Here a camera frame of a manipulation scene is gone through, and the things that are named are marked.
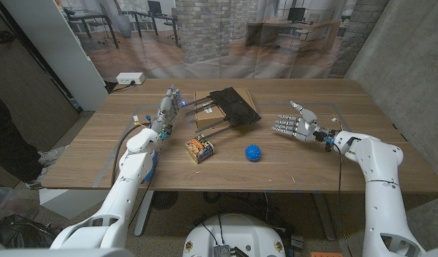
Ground spam can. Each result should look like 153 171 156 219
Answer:
184 133 215 164

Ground person in dark clothes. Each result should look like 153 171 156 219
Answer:
0 87 68 190

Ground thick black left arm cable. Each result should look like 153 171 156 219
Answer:
110 123 148 186

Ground printed office backdrop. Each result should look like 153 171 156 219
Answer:
56 0 391 79

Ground clear plastic bin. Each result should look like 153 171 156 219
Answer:
0 185 37 224

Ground white cabinet panel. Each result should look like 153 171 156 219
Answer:
0 0 109 111

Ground white power strip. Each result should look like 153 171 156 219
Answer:
116 71 146 86

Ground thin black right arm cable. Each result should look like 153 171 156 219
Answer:
334 149 354 257

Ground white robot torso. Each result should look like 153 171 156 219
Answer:
181 213 287 257

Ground black floor fan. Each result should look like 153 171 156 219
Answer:
150 191 179 211

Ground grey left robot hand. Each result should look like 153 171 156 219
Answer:
149 84 186 136

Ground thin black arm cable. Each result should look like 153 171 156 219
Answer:
128 141 162 228
334 149 354 257

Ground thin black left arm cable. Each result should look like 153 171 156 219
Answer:
128 141 162 228

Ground black door handle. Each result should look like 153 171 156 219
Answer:
0 30 16 46

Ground blue spiky ball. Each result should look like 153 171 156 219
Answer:
244 144 262 162

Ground black router with antennas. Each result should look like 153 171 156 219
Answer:
184 86 262 139

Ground black bag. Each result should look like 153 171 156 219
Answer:
0 213 62 249

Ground flat cardboard box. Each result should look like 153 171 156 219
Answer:
193 87 258 130

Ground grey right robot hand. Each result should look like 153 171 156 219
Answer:
271 100 322 143

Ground grey table leg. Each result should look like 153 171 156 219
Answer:
313 192 337 242
134 190 154 237

